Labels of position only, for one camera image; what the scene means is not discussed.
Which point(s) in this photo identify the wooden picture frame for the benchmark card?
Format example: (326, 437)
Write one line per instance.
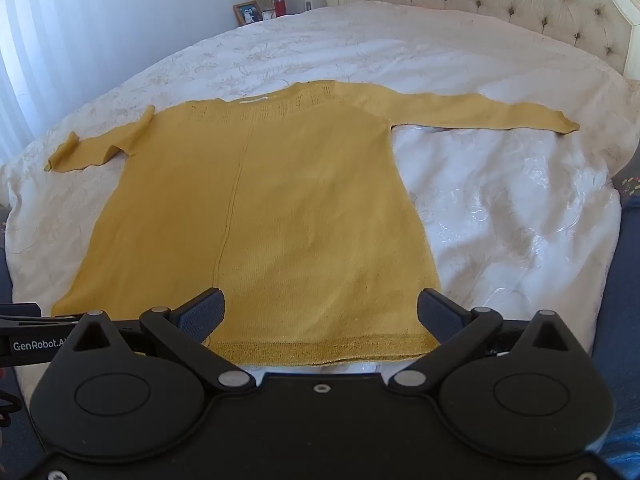
(247, 12)

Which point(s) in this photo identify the yellow knit sweater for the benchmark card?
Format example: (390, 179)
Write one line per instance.
(260, 220)

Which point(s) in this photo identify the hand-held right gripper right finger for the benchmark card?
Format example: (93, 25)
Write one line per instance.
(441, 318)

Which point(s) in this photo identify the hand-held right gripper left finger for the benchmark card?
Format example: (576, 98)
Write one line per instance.
(202, 316)

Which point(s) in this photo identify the white sheer curtain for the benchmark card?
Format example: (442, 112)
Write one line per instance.
(45, 70)

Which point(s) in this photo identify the white floral bedspread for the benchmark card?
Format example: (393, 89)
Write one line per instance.
(500, 220)

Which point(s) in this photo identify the small white desk clock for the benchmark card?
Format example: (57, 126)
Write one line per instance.
(268, 15)

